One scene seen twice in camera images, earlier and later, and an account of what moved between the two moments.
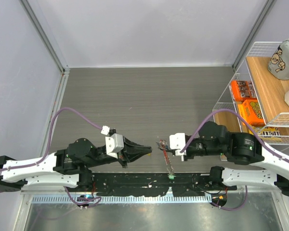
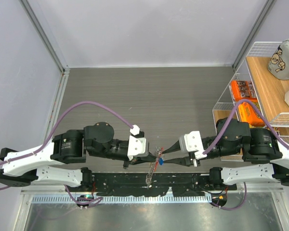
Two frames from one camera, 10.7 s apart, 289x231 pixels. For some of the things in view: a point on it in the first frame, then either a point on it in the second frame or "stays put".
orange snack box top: [243, 90] stays put
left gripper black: [130, 153] → [150, 158]
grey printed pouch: [283, 64] stays put
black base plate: [143, 183] stays put
